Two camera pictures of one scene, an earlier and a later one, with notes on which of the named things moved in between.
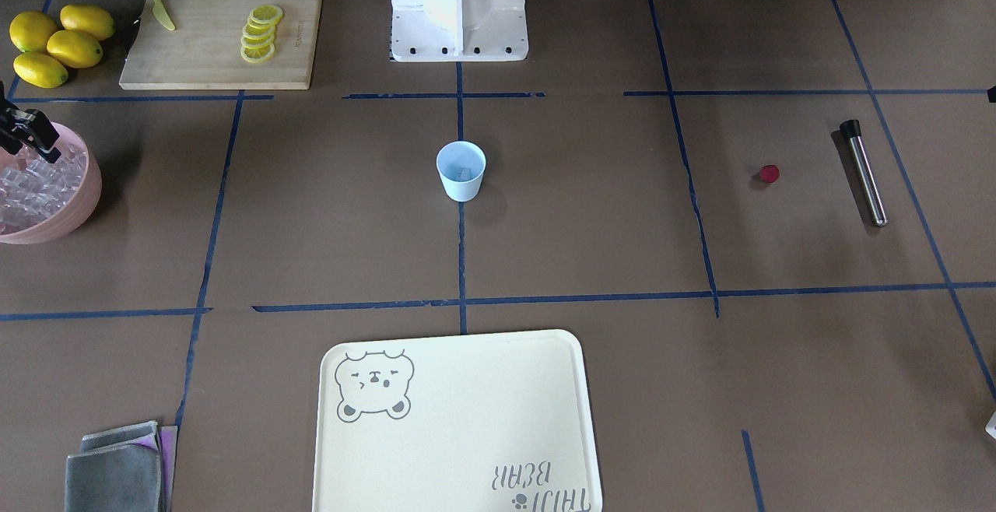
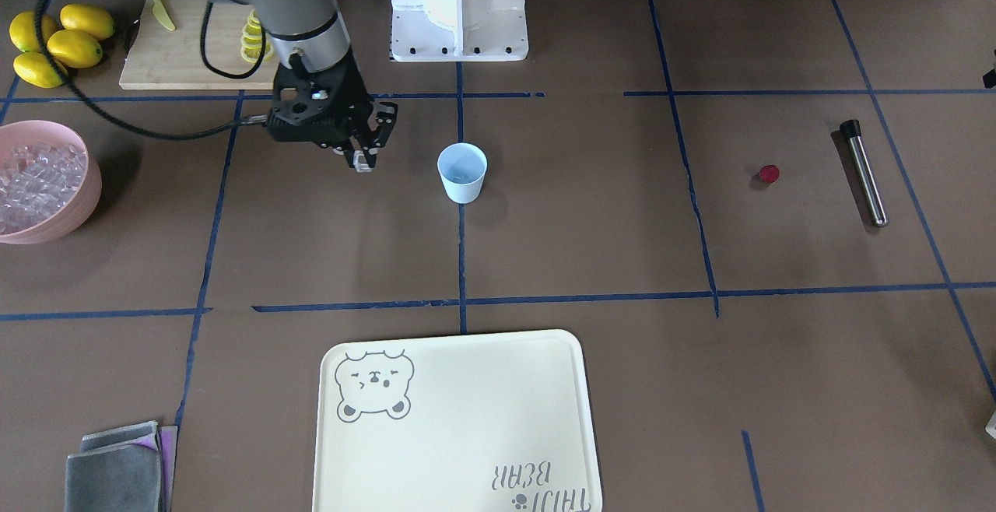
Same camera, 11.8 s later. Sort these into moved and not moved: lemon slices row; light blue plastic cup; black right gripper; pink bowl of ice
Moved: black right gripper
Not moved: pink bowl of ice; lemon slices row; light blue plastic cup
